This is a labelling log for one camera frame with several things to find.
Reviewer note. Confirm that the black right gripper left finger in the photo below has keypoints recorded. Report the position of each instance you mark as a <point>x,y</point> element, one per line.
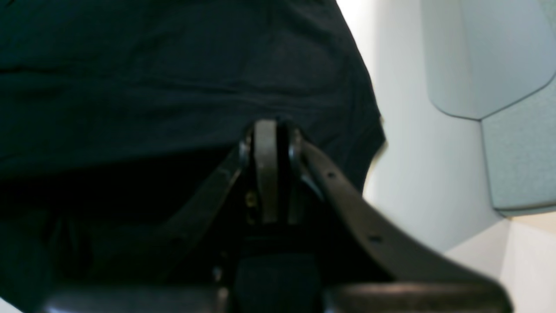
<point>175,269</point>

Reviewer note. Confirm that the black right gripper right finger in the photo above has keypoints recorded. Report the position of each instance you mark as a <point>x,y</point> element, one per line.
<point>365,263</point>

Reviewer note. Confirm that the black T-shirt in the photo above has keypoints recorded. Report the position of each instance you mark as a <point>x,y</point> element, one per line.
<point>114,111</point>

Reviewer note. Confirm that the grey hexagonal floor panel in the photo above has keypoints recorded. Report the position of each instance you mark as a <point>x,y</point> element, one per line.
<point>494,61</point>

